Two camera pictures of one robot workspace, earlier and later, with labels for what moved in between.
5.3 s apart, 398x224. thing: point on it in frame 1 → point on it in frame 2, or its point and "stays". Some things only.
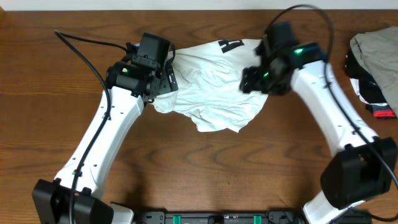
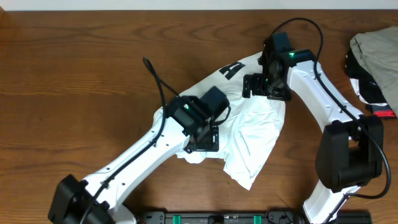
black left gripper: x=170 y=78 → x=204 y=144
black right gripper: x=250 y=82 stays
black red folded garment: x=366 y=89 stays
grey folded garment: x=377 y=50 stays
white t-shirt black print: x=209 y=76 → x=251 y=128
